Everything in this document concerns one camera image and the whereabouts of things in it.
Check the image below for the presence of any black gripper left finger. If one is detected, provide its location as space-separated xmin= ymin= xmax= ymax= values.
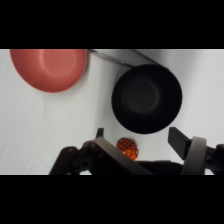
xmin=49 ymin=127 xmax=153 ymax=175

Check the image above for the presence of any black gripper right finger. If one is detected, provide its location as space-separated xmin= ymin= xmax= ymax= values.
xmin=167 ymin=126 xmax=224 ymax=175

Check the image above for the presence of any red patterned ball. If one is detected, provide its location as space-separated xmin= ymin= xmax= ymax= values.
xmin=116 ymin=137 xmax=140 ymax=162

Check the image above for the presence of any black bowl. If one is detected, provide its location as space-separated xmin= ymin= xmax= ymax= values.
xmin=111 ymin=63 xmax=184 ymax=135

